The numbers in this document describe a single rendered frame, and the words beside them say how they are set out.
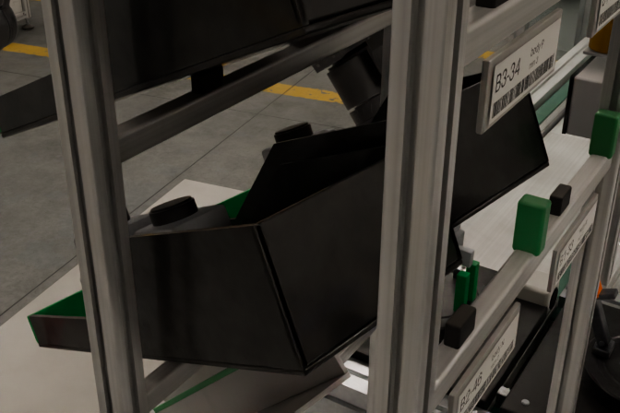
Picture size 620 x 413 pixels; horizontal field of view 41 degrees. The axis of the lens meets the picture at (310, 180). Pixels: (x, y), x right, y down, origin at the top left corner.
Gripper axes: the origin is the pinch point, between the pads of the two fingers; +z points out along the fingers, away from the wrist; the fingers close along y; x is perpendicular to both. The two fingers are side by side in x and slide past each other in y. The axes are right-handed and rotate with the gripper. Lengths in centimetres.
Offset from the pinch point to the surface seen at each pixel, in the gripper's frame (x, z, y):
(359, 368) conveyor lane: 9.8, 10.2, -13.0
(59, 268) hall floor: 201, -14, 79
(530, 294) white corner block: -0.7, 15.5, 8.0
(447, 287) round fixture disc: 5.5, 9.6, 2.6
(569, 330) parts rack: -19.9, 8.7, -20.3
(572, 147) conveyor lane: 13, 13, 68
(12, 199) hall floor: 244, -47, 103
